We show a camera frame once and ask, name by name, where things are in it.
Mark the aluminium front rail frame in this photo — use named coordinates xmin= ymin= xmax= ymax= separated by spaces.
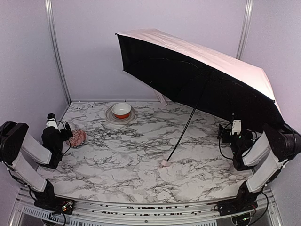
xmin=8 ymin=187 xmax=283 ymax=226

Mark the aluminium corner post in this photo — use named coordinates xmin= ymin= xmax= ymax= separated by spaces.
xmin=45 ymin=0 xmax=71 ymax=105
xmin=236 ymin=0 xmax=253 ymax=60

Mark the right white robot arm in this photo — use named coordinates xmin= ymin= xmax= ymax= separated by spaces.
xmin=217 ymin=121 xmax=301 ymax=209

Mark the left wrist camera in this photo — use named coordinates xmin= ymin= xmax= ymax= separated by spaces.
xmin=46 ymin=113 xmax=60 ymax=130

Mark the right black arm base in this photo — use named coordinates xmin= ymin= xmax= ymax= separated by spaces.
xmin=214 ymin=199 xmax=258 ymax=216

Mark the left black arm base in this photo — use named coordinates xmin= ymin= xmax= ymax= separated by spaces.
xmin=34 ymin=198 xmax=75 ymax=215

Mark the left aluminium corner post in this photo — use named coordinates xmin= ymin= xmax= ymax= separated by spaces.
xmin=45 ymin=0 xmax=71 ymax=105

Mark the grey round plate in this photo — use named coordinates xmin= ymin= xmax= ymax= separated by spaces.
xmin=105 ymin=103 xmax=135 ymax=125

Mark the pink and black umbrella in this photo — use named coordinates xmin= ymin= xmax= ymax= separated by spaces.
xmin=115 ymin=28 xmax=285 ymax=168

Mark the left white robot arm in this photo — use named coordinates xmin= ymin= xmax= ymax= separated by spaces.
xmin=0 ymin=120 xmax=73 ymax=207

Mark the red patterned round pouch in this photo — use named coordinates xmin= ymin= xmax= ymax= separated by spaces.
xmin=66 ymin=129 xmax=86 ymax=149

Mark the right aluminium corner post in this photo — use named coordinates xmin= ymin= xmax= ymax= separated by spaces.
xmin=236 ymin=0 xmax=253 ymax=60

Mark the red and white bowl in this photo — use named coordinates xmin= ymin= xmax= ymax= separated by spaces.
xmin=111 ymin=103 xmax=132 ymax=119

